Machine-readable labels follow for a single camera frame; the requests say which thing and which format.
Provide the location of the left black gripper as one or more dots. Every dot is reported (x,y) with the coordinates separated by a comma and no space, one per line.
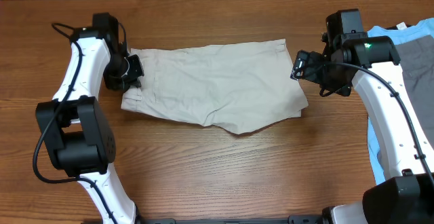
(130,82)

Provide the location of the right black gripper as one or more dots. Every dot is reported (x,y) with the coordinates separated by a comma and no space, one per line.
(342,87)

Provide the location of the beige shorts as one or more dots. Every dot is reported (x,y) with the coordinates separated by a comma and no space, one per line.
(239,87)

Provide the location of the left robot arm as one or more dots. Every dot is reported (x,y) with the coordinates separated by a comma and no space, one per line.
(76,142)

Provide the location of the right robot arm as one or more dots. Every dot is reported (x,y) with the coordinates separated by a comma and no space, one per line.
(354,61)

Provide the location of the light blue t-shirt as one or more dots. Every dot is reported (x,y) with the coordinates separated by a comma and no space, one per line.
(422,29)

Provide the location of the grey shorts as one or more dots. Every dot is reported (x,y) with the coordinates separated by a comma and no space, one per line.
(417,64)

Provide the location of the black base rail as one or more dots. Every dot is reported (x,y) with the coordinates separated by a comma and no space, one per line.
(230,221)

